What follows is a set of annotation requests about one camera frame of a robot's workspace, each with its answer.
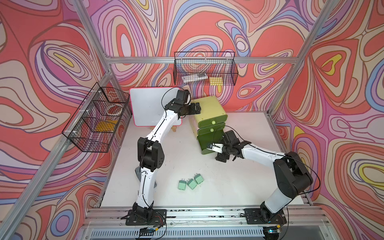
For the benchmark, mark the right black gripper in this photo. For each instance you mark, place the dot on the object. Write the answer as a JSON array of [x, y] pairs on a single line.
[[222, 157]]

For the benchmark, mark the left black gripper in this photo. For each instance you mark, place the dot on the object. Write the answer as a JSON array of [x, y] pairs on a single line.
[[192, 110]]

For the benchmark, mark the yellow green drawer cabinet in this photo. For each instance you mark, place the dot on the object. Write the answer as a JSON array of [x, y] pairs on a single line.
[[210, 107]]

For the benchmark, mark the green bottom drawer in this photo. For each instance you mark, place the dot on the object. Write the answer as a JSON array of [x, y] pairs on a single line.
[[209, 138]]

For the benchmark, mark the green top drawer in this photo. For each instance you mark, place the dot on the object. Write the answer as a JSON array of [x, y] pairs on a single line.
[[207, 122]]

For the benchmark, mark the green plug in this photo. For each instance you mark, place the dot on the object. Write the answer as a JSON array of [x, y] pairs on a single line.
[[192, 184], [182, 185], [199, 179]]

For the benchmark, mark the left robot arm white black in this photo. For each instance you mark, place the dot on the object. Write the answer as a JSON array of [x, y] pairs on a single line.
[[150, 151]]

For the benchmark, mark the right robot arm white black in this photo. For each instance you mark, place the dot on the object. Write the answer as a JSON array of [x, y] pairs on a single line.
[[252, 176]]

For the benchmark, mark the grey box in back basket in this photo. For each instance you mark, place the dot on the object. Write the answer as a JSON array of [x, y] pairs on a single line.
[[194, 78]]

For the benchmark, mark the yellow block in back basket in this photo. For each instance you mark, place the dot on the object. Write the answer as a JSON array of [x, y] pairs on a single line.
[[216, 81]]

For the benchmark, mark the pink framed whiteboard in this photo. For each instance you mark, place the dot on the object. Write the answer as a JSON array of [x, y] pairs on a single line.
[[147, 104]]

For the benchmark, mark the yellow item in left basket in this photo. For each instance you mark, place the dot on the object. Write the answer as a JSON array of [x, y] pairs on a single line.
[[105, 126]]

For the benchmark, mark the green circuit board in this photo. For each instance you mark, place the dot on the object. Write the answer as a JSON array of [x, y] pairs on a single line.
[[147, 231]]

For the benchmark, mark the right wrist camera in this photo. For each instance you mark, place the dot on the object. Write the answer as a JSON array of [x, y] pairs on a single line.
[[228, 139]]

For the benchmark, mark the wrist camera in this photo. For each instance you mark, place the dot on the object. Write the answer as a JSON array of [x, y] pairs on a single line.
[[182, 97], [228, 139]]

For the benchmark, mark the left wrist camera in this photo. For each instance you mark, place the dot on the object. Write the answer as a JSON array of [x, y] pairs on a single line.
[[182, 97]]

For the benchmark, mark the black wire basket back wall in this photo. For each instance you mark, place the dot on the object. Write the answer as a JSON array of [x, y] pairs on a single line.
[[214, 64]]

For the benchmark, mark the black wire basket wall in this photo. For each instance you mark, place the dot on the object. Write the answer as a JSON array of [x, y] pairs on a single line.
[[100, 104], [214, 64]]

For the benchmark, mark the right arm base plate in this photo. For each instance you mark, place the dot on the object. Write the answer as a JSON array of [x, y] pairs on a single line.
[[257, 216]]

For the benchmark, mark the aluminium frame rail front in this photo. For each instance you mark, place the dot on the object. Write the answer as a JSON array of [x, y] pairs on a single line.
[[209, 223]]

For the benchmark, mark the black wire basket left wall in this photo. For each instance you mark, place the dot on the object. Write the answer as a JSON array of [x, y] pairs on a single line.
[[100, 104]]

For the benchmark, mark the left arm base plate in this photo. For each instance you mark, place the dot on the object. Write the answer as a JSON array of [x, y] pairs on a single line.
[[146, 217]]

